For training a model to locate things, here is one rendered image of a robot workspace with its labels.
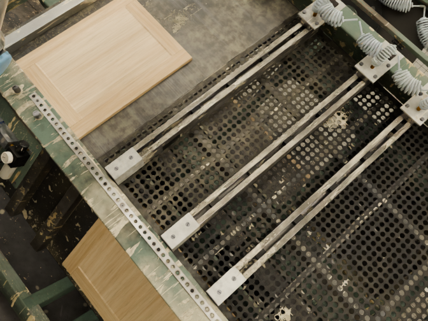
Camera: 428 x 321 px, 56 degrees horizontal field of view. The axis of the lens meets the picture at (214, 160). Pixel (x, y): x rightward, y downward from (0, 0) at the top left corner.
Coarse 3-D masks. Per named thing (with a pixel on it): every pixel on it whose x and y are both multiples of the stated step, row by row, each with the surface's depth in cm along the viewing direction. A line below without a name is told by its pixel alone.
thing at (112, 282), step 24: (96, 240) 178; (72, 264) 186; (96, 264) 180; (120, 264) 174; (96, 288) 182; (120, 288) 176; (144, 288) 170; (120, 312) 177; (144, 312) 172; (168, 312) 166
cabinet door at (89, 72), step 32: (128, 0) 177; (64, 32) 170; (96, 32) 171; (128, 32) 172; (160, 32) 172; (32, 64) 164; (64, 64) 165; (96, 64) 166; (128, 64) 166; (160, 64) 167; (64, 96) 160; (96, 96) 161; (128, 96) 161
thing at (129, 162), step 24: (336, 0) 171; (312, 24) 166; (264, 48) 166; (288, 48) 167; (240, 72) 161; (264, 72) 170; (216, 96) 157; (168, 120) 153; (192, 120) 154; (144, 144) 149; (168, 144) 155; (120, 168) 146
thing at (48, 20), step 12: (72, 0) 173; (84, 0) 173; (96, 0) 178; (48, 12) 170; (60, 12) 170; (72, 12) 173; (36, 24) 168; (48, 24) 170; (12, 36) 165; (24, 36) 166; (36, 36) 170; (12, 48) 166
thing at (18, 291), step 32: (160, 160) 218; (32, 192) 192; (64, 192) 186; (160, 192) 212; (32, 224) 198; (64, 224) 188; (0, 256) 180; (64, 256) 191; (0, 288) 177; (32, 320) 170; (320, 320) 258
